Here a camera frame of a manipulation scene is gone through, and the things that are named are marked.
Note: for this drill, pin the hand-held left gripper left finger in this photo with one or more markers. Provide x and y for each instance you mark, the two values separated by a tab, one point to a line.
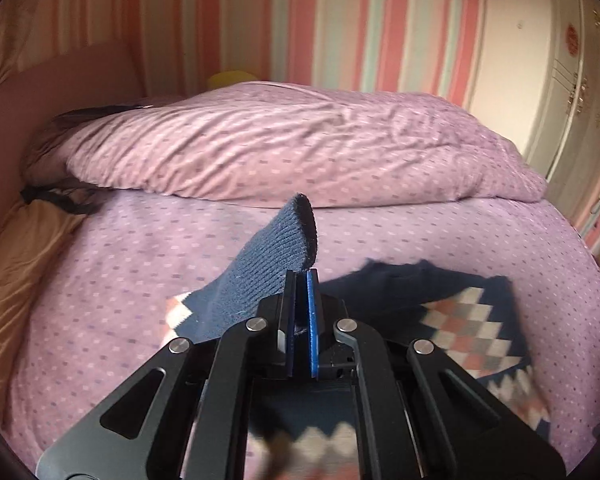
296	330

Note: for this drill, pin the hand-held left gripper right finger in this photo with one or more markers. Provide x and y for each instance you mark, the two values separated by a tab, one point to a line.
313	330

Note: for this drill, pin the navy diamond-pattern knit sweater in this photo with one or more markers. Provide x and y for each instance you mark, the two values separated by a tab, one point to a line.
275	260

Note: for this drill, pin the purple dotted bed sheet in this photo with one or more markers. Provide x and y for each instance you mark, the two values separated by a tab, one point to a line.
130	285

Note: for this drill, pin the purple dotted folded duvet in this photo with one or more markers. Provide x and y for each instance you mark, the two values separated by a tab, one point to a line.
305	150

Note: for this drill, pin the yellow object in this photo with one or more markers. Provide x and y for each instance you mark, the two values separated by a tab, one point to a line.
230	79

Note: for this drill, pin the orange pillow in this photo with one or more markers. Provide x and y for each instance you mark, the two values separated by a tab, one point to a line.
20	285

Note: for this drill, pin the pink headboard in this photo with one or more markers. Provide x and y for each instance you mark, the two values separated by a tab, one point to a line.
55	90

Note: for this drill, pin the white wardrobe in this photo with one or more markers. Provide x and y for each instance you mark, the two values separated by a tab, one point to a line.
555	85

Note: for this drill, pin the beige curtain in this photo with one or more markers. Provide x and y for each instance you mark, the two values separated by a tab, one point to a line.
15	35

